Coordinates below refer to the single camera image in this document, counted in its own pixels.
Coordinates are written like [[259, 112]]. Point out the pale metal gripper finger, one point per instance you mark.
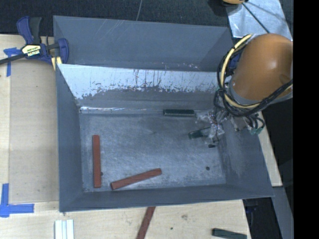
[[215, 131], [209, 117]]

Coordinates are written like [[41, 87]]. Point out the dark green block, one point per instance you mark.
[[228, 233], [197, 134], [179, 112]]

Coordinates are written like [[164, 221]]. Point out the grey metal bin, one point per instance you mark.
[[154, 146]]

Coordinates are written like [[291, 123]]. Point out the red-brown flat block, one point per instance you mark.
[[135, 179], [96, 160], [146, 223]]

